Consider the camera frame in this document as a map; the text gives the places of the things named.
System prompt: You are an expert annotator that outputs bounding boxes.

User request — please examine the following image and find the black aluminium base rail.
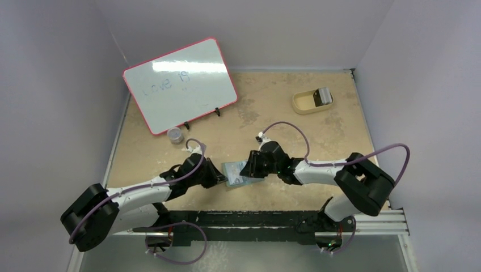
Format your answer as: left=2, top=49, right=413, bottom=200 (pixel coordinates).
left=78, top=208, right=410, bottom=249

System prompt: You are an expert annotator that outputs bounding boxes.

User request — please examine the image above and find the silver diamond credit card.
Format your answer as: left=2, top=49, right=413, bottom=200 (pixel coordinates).
left=222, top=161, right=247, bottom=187

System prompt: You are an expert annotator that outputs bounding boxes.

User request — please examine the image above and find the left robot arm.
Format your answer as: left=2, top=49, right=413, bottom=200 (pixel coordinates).
left=60, top=153, right=227, bottom=252

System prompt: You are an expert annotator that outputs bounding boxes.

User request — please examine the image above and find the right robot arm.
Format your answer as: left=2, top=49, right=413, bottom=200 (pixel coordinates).
left=239, top=141, right=395, bottom=231

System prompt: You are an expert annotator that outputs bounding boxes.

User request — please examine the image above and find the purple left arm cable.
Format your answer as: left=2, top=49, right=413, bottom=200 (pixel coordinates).
left=68, top=139, right=208, bottom=266

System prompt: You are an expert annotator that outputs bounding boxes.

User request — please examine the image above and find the stack of cards in tray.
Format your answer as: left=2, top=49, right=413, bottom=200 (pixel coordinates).
left=313, top=87, right=334, bottom=107

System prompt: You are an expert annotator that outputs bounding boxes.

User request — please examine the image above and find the pink framed whiteboard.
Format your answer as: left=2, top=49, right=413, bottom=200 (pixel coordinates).
left=123, top=37, right=239, bottom=135

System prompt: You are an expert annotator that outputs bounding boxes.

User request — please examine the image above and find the small silver tin can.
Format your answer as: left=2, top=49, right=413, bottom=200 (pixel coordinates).
left=166, top=127, right=184, bottom=145

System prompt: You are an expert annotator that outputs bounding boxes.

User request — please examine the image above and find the beige oval tray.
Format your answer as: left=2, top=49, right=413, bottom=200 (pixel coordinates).
left=292, top=88, right=335, bottom=115

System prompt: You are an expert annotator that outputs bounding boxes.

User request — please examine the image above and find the teal leather card holder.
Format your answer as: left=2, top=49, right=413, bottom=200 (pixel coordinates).
left=221, top=160, right=265, bottom=188

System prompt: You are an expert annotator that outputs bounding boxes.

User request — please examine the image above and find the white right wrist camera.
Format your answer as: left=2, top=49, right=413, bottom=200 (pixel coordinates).
left=255, top=131, right=272, bottom=146

